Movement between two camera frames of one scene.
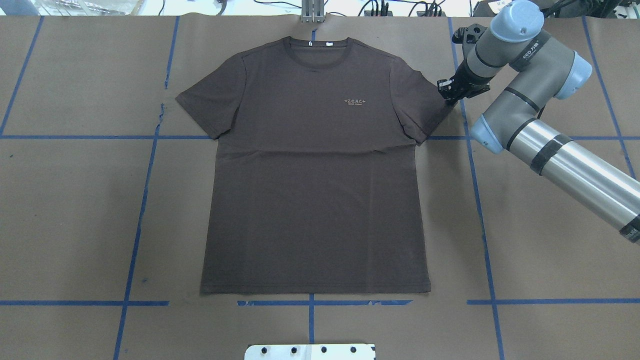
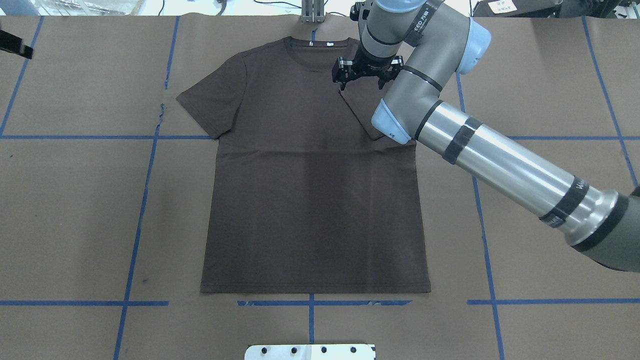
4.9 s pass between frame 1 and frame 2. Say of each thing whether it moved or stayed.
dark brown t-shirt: stayed
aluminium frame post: stayed
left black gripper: moved
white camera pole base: stayed
